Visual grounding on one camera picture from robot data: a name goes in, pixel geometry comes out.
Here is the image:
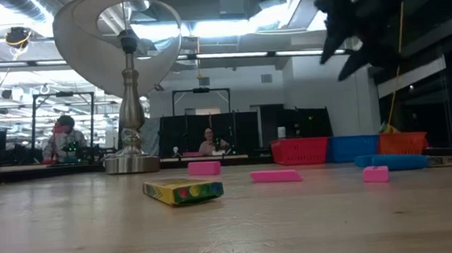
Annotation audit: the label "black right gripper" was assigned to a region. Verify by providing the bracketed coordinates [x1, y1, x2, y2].
[315, 0, 417, 83]

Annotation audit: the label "blue handled pliers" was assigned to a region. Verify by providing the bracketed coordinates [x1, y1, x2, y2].
[353, 147, 452, 176]

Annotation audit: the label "pink eraser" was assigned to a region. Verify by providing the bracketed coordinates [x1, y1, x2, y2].
[187, 160, 222, 178]
[249, 167, 304, 187]
[362, 164, 392, 185]

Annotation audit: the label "yellow crayon box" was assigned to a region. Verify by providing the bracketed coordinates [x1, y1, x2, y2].
[142, 174, 226, 209]

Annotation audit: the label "long ceiling light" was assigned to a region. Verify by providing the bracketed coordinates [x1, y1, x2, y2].
[274, 45, 346, 60]
[195, 49, 270, 63]

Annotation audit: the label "black partition panel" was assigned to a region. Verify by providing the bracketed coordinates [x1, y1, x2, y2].
[256, 100, 333, 143]
[156, 108, 261, 161]

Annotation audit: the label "blue plastic bin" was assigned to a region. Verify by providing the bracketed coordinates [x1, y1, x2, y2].
[326, 132, 382, 164]

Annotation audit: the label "orange plastic bin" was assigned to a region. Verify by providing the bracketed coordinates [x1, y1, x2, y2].
[376, 129, 430, 159]

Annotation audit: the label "red plastic bin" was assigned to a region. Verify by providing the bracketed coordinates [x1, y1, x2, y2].
[270, 135, 331, 168]

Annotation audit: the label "grey ceiling unit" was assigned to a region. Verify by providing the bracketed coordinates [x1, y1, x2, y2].
[218, 0, 249, 17]

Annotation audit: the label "person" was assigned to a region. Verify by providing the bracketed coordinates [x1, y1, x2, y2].
[39, 113, 90, 165]
[197, 126, 231, 157]

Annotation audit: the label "table lamp white shade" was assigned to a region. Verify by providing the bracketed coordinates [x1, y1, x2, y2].
[50, 0, 194, 180]

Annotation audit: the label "black yellow ceiling device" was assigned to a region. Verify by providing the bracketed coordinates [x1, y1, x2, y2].
[2, 25, 35, 52]

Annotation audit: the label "yellow cable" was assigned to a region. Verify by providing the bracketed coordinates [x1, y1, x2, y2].
[370, 1, 416, 135]

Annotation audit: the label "black metal rig frame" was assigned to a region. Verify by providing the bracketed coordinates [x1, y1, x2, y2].
[27, 89, 100, 165]
[171, 85, 233, 119]

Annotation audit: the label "black aluminium table frame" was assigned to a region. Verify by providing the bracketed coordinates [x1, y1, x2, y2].
[0, 135, 452, 193]

